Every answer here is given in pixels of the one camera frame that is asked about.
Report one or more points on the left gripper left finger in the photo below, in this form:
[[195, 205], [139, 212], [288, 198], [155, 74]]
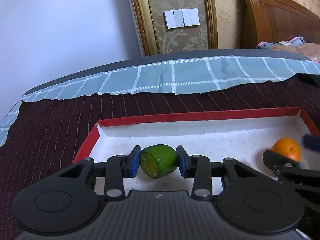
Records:
[[119, 167]]

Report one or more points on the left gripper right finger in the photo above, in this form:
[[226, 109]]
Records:
[[197, 167]]

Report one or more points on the cut green lime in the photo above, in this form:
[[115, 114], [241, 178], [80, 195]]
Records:
[[158, 161]]

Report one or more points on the red shallow cardboard box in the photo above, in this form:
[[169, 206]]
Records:
[[243, 135]]

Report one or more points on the dark maroon striped cloth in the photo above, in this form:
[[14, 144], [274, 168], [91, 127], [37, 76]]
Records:
[[47, 134]]

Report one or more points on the teal checked tablecloth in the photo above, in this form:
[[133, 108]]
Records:
[[180, 76]]

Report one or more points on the clothes pile on bed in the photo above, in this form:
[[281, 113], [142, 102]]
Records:
[[296, 45]]

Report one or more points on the wooden bed headboard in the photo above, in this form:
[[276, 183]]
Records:
[[277, 20]]

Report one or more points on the white wall switch panel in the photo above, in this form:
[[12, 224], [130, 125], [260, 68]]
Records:
[[180, 18]]

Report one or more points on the gold picture frame panel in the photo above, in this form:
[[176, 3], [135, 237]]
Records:
[[156, 39]]

